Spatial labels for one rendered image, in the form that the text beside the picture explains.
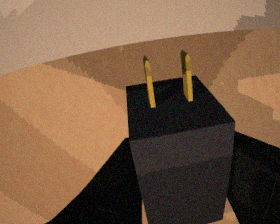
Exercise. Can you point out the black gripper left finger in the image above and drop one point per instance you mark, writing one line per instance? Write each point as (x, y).
(113, 196)

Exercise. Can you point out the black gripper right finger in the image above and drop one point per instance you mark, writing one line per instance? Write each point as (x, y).
(254, 187)

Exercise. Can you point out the black two-prong plug charger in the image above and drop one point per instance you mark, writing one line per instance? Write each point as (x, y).
(181, 139)

